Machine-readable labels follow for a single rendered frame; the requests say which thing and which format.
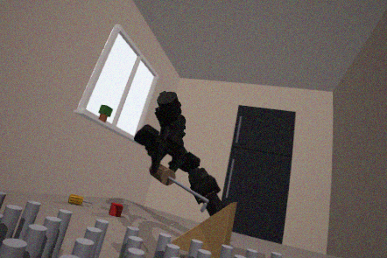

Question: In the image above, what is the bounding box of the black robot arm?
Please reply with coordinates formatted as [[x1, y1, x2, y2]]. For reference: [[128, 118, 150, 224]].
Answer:
[[155, 91, 225, 216]]

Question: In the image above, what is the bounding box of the yellow-handled screwdriver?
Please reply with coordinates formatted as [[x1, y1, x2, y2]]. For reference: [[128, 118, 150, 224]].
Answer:
[[68, 194, 92, 205]]

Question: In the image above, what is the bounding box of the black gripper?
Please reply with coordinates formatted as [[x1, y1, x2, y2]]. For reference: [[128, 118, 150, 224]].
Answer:
[[134, 123, 201, 174]]

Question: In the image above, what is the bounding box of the brown-handled metal tool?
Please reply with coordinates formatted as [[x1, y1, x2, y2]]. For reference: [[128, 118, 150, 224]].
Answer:
[[149, 164, 209, 213]]

